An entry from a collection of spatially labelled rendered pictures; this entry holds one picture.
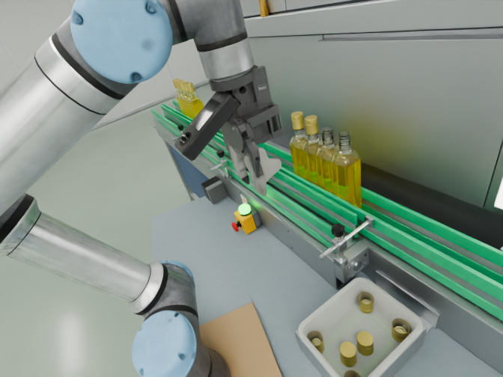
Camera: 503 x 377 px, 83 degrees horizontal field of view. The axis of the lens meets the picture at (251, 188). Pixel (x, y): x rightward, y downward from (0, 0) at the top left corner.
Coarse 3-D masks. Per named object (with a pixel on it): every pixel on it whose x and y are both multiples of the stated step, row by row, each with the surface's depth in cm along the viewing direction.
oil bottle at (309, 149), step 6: (306, 144) 81; (312, 144) 80; (318, 144) 80; (306, 150) 82; (312, 150) 80; (306, 156) 83; (312, 156) 81; (306, 162) 85; (312, 162) 82; (306, 168) 86; (312, 168) 84; (306, 174) 88; (312, 174) 85; (312, 180) 87; (318, 180) 85
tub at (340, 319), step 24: (360, 288) 72; (336, 312) 70; (360, 312) 71; (384, 312) 68; (408, 312) 62; (336, 336) 68; (384, 336) 66; (408, 336) 58; (336, 360) 64; (360, 360) 63; (384, 360) 56
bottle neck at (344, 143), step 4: (340, 132) 71; (344, 132) 71; (348, 132) 70; (340, 136) 69; (344, 136) 69; (348, 136) 69; (340, 140) 70; (344, 140) 69; (348, 140) 70; (340, 144) 71; (344, 144) 70; (348, 144) 70; (340, 148) 72; (344, 148) 71; (348, 148) 71; (340, 152) 72; (344, 152) 71; (348, 152) 71
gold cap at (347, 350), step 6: (348, 342) 62; (342, 348) 62; (348, 348) 61; (354, 348) 61; (342, 354) 61; (348, 354) 60; (354, 354) 60; (342, 360) 62; (348, 360) 61; (354, 360) 61; (348, 366) 62
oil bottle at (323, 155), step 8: (336, 144) 77; (320, 152) 77; (328, 152) 75; (320, 160) 78; (328, 160) 76; (320, 168) 80; (328, 168) 77; (320, 176) 82; (328, 176) 79; (320, 184) 84; (328, 184) 81
